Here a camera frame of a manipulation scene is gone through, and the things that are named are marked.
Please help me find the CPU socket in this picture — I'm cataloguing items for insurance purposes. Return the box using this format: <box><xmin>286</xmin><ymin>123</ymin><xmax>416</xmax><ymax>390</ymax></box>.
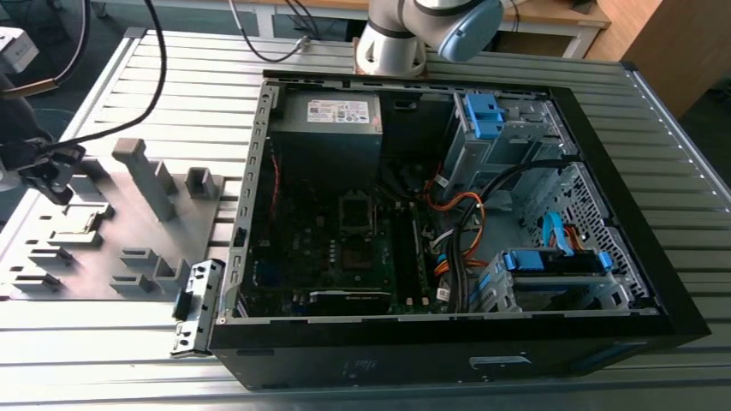
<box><xmin>344</xmin><ymin>239</ymin><xmax>383</xmax><ymax>270</ymax></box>

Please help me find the grey parts rack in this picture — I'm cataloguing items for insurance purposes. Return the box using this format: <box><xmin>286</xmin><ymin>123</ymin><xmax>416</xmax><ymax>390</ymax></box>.
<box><xmin>0</xmin><ymin>136</ymin><xmax>244</xmax><ymax>301</ymax></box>

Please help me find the blue port connector block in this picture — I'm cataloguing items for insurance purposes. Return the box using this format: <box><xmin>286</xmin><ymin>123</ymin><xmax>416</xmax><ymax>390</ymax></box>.
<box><xmin>252</xmin><ymin>259</ymin><xmax>282</xmax><ymax>289</ymax></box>

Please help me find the green motherboard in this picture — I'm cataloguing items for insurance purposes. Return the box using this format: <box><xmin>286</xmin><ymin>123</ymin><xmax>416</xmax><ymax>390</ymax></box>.
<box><xmin>243</xmin><ymin>140</ymin><xmax>458</xmax><ymax>319</ymax></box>

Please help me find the silver power supply unit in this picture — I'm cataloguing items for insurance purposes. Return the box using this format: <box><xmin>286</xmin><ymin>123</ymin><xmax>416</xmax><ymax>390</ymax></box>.
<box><xmin>267</xmin><ymin>91</ymin><xmax>386</xmax><ymax>138</ymax></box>

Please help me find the black graphics card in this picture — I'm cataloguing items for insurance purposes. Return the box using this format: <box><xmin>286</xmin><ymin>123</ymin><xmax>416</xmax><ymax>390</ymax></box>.
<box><xmin>306</xmin><ymin>289</ymin><xmax>396</xmax><ymax>317</ymax></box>

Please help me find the black RAM slot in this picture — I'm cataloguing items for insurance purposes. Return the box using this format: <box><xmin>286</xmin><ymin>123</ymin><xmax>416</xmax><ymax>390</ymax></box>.
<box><xmin>420</xmin><ymin>205</ymin><xmax>434</xmax><ymax>307</ymax></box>
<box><xmin>412</xmin><ymin>205</ymin><xmax>426</xmax><ymax>307</ymax></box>
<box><xmin>398</xmin><ymin>204</ymin><xmax>410</xmax><ymax>307</ymax></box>
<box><xmin>406</xmin><ymin>204</ymin><xmax>418</xmax><ymax>307</ymax></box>

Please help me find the black PC case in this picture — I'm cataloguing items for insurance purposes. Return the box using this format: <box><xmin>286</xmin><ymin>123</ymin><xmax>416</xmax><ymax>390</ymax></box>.
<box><xmin>208</xmin><ymin>70</ymin><xmax>713</xmax><ymax>391</ymax></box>

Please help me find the blue plastic cage latch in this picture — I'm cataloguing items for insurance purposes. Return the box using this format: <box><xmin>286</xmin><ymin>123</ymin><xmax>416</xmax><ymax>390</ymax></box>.
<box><xmin>464</xmin><ymin>92</ymin><xmax>509</xmax><ymax>140</ymax></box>

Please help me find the silver drive cage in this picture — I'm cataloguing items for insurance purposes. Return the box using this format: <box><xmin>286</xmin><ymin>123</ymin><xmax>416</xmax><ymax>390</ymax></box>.
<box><xmin>442</xmin><ymin>91</ymin><xmax>579</xmax><ymax>202</ymax></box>

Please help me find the hard disk in blue carrier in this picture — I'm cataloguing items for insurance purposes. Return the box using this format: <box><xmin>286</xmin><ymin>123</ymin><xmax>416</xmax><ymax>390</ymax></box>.
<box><xmin>500</xmin><ymin>249</ymin><xmax>617</xmax><ymax>277</ymax></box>

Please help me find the silver perforated disk bay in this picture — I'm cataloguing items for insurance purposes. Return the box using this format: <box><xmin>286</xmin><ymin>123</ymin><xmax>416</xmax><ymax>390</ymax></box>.
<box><xmin>479</xmin><ymin>247</ymin><xmax>655</xmax><ymax>316</ymax></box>

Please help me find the brown wooden cabinet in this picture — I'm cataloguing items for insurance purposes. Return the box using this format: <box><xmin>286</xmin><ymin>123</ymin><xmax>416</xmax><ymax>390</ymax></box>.
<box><xmin>585</xmin><ymin>0</ymin><xmax>731</xmax><ymax>121</ymax></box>

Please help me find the black camera cable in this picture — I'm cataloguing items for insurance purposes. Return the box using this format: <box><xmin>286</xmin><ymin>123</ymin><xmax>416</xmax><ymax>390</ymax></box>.
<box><xmin>56</xmin><ymin>0</ymin><xmax>171</xmax><ymax>146</ymax></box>

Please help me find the silver card retention bracket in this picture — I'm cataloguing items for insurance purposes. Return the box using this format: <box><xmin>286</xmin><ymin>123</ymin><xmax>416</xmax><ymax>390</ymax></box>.
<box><xmin>171</xmin><ymin>259</ymin><xmax>228</xmax><ymax>359</ymax></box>

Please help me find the red black twisted wire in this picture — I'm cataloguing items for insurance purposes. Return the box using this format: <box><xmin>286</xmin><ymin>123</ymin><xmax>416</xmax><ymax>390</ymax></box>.
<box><xmin>270</xmin><ymin>152</ymin><xmax>286</xmax><ymax>220</ymax></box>

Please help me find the grey cable with plug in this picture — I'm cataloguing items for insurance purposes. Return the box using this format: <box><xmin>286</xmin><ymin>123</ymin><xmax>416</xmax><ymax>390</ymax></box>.
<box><xmin>227</xmin><ymin>0</ymin><xmax>314</xmax><ymax>63</ymax></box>

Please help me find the orange red yellow wire bundle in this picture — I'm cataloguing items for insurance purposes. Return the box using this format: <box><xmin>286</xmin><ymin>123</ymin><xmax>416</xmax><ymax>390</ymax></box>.
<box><xmin>426</xmin><ymin>191</ymin><xmax>491</xmax><ymax>280</ymax></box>

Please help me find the thick black cable bundle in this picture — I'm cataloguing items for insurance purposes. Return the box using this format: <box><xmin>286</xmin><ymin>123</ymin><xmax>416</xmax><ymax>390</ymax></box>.
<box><xmin>444</xmin><ymin>158</ymin><xmax>577</xmax><ymax>313</ymax></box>

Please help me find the blue flat data wire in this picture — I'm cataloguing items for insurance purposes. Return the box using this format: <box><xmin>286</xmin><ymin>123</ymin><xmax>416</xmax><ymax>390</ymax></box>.
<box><xmin>542</xmin><ymin>211</ymin><xmax>579</xmax><ymax>258</ymax></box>

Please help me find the wooden desk white frame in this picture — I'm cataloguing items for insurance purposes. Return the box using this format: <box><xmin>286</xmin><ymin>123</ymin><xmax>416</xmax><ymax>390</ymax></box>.
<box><xmin>227</xmin><ymin>0</ymin><xmax>613</xmax><ymax>59</ymax></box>

